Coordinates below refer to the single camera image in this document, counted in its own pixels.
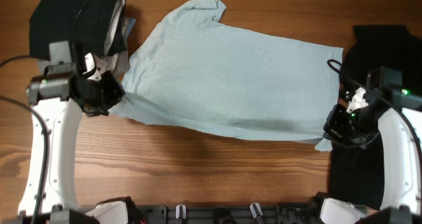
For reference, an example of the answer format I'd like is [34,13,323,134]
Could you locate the light blue t-shirt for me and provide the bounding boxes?
[111,0,343,152]

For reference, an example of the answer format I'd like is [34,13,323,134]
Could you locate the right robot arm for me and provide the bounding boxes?
[319,67,421,223]

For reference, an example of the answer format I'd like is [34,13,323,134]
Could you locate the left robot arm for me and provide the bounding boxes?
[18,41,125,223]

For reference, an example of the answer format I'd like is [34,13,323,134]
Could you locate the black t-shirt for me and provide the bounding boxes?
[328,25,421,209]

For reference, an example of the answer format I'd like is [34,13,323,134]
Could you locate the folded dark green trousers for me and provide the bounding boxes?
[29,0,127,60]

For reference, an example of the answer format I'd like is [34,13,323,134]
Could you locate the folded blue garment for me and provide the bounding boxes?
[122,17,136,39]

